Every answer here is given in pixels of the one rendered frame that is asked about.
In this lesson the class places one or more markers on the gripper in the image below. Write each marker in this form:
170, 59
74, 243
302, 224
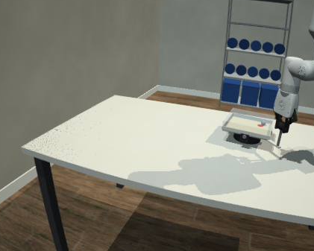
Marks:
286, 105

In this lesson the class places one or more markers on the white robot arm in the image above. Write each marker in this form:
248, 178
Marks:
295, 68

